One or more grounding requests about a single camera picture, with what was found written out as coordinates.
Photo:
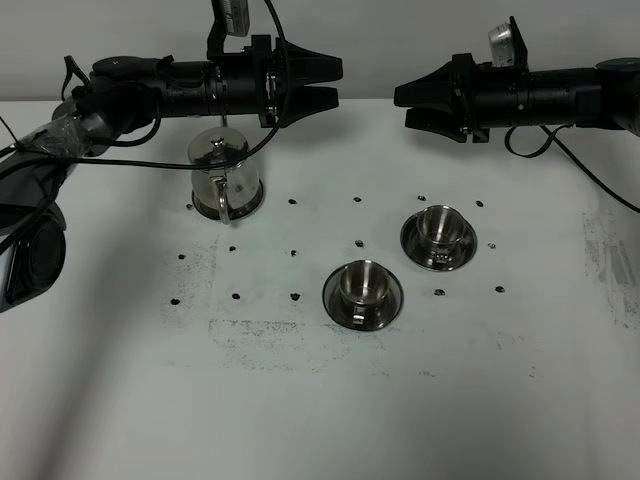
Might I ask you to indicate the far stainless steel saucer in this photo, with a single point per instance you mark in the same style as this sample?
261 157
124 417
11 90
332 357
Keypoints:
461 255

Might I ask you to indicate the far stainless steel teacup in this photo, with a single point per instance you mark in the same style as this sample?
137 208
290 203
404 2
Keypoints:
440 228

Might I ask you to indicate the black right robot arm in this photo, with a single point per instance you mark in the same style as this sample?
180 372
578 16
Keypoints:
602 97

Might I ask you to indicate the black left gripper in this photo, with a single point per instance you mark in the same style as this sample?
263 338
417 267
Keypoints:
239 83

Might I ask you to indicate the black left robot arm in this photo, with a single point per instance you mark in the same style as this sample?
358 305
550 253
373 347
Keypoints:
119 96

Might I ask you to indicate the near stainless steel saucer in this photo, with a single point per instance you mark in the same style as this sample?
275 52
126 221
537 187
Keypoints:
330 297

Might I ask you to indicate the stainless steel saucer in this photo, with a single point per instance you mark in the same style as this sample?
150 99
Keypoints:
461 255
330 297

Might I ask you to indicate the stainless steel teacup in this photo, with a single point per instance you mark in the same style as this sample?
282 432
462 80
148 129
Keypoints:
440 228
364 293

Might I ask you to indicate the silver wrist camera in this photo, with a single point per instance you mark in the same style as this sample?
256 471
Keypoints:
507 46
232 17

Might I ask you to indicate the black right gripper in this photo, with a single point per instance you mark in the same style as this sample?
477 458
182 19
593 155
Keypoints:
486 96

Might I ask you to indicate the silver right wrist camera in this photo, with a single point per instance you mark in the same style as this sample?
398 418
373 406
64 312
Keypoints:
507 46

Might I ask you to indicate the near stainless steel teacup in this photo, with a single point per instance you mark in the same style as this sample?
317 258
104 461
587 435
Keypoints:
364 293

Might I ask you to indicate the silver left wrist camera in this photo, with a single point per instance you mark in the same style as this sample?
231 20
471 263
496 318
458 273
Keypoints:
232 17

